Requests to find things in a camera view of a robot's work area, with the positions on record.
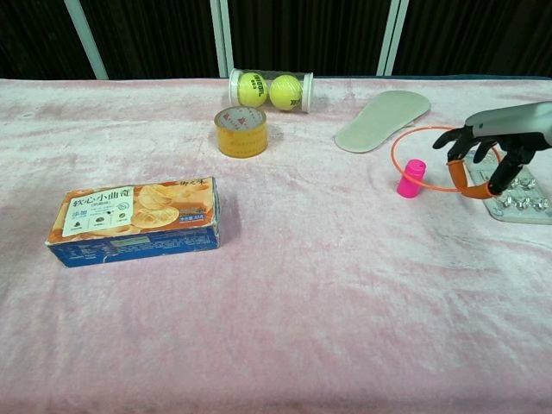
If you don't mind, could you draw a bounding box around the clear tennis ball tube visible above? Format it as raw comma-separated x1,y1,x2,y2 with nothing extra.
228,67,315,115

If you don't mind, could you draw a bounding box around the yellow tennis ball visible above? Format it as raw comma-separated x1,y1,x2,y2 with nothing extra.
238,72,269,110
268,74,303,112

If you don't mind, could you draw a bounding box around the yellow packing tape roll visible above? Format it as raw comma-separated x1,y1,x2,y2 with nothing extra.
213,107,269,160

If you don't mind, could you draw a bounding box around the black and grey right robot hand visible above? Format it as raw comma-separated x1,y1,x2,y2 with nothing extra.
432,101,552,200

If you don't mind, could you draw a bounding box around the orange and blue cookie box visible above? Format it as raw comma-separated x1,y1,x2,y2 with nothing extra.
44,175,225,270

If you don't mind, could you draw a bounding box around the white partition post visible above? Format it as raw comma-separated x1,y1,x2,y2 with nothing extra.
209,0,236,79
376,0,410,77
63,0,110,80

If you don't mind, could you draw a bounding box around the pink plush table cloth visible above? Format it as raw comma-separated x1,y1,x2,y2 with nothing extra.
0,76,552,414

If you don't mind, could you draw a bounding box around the blister pack of clips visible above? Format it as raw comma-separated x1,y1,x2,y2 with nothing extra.
467,150,552,226

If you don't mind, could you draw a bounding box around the thin orange ring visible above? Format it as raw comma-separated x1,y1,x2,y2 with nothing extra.
391,125,504,193

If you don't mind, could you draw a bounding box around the small pink object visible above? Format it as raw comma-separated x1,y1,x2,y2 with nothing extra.
397,158,428,200

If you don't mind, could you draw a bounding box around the grey shoe insole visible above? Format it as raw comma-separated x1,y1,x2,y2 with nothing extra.
333,90,433,155

